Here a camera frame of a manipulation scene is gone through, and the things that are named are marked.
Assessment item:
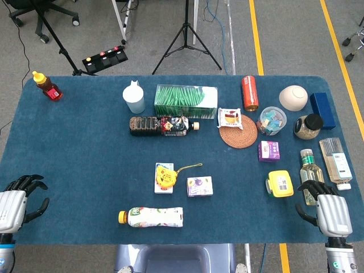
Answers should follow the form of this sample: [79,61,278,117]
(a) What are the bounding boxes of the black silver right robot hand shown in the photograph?
[295,179,354,238]

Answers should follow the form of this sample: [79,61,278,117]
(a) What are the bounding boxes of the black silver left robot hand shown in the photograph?
[0,174,50,234]

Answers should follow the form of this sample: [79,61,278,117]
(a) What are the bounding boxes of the yellow tape measure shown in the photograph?
[155,163,204,188]

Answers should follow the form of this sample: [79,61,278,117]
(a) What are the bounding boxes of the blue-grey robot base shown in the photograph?
[114,243,248,273]

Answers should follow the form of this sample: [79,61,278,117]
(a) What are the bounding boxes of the pale yellow bottle green cap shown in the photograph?
[300,148,325,206]

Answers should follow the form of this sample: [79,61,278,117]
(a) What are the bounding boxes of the clear bottle white cap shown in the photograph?
[318,137,353,191]

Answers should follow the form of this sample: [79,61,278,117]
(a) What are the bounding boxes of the yellow lidded container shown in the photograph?
[265,169,295,198]

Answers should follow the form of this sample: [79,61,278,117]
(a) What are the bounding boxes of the blue table mat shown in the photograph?
[0,75,364,246]

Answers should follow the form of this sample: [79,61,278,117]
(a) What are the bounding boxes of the purple tissue pack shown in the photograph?
[258,140,281,163]

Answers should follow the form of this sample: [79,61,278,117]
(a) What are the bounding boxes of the clear jar with black lid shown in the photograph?
[293,113,324,140]

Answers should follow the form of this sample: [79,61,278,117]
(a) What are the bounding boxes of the dark blue box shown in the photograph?
[309,92,337,130]

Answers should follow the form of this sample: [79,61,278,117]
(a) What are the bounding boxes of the round woven coaster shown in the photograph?
[219,114,259,149]

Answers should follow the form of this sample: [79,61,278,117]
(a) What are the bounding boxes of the beige bowl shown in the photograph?
[279,85,309,112]

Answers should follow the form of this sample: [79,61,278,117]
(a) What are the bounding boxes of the honey bottle with yellow cap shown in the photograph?
[32,71,64,102]

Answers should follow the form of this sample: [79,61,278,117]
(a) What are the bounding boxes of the purple juice carton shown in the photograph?
[186,176,214,197]

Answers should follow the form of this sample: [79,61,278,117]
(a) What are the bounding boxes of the white snack cake packet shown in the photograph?
[217,107,244,130]

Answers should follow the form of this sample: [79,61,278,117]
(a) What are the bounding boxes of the white peach tea bottle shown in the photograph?
[118,206,184,228]

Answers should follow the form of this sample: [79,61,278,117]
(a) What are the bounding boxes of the orange red can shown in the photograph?
[241,75,260,112]

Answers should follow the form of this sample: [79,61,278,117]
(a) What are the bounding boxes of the white blue milk carton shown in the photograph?
[154,162,175,195]

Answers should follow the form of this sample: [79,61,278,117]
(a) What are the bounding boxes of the chrome stool with casters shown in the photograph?
[342,16,364,63]

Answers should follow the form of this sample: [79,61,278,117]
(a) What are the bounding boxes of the dark tea bottle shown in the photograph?
[129,115,200,137]

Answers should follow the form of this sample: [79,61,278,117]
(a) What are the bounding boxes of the translucent white spouted cup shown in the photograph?
[122,80,146,114]

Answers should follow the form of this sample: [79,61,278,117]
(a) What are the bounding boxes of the black light stand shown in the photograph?
[30,0,97,77]

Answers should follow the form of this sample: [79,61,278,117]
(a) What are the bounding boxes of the black foot pedal board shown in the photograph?
[82,45,129,73]

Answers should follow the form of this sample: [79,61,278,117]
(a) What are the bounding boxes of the clear box of green sachets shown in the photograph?
[154,84,219,119]

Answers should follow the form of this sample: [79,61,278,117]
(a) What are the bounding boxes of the black office chair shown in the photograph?
[5,0,80,44]

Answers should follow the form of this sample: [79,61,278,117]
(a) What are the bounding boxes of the white pole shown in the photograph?
[192,0,199,46]

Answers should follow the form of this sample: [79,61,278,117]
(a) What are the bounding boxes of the black tripod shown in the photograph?
[151,0,222,75]

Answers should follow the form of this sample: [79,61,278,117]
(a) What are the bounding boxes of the black floor cable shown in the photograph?
[0,0,31,136]

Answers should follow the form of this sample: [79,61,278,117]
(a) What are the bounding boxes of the blue floor cable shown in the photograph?
[204,0,228,75]

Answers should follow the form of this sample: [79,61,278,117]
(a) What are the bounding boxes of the white frame leg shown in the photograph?
[111,0,134,46]

